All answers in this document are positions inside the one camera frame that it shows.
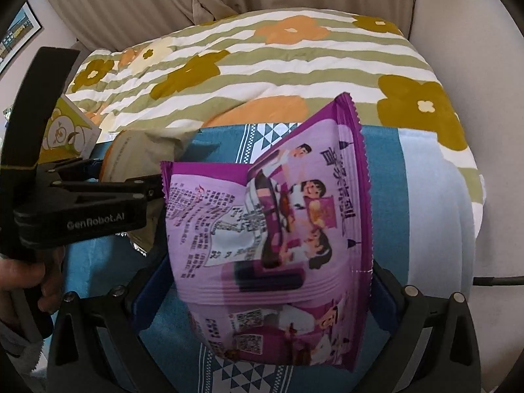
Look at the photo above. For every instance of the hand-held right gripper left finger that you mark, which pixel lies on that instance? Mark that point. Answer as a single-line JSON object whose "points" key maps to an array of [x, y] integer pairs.
{"points": [[151, 294]]}

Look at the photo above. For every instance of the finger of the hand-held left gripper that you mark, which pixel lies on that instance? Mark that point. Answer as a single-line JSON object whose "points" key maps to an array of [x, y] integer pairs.
{"points": [[82, 170], [135, 188]]}

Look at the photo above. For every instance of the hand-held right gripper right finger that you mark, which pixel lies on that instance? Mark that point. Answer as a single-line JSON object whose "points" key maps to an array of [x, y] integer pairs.
{"points": [[385, 294]]}

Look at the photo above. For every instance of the orange beige snack packet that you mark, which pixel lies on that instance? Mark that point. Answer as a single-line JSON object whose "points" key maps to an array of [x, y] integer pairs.
{"points": [[139, 151]]}

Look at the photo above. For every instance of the yellow green carton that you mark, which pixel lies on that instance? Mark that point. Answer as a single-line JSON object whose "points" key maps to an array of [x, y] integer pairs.
{"points": [[65, 131]]}

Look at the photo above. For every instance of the purple cartoon snack packet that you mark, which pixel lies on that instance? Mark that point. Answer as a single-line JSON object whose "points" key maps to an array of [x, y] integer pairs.
{"points": [[278, 233]]}

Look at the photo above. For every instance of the person's left hand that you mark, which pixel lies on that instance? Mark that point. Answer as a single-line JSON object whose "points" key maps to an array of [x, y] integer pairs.
{"points": [[24, 274]]}

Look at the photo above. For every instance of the teal patterned cloth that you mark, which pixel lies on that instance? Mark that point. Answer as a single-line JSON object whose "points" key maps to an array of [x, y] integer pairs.
{"points": [[409, 213]]}

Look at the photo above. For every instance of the floral striped blanket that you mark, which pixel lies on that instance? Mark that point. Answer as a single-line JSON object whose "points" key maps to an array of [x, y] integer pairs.
{"points": [[286, 65]]}

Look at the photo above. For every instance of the framed wall picture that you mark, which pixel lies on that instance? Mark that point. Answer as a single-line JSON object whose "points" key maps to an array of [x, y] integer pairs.
{"points": [[16, 37]]}

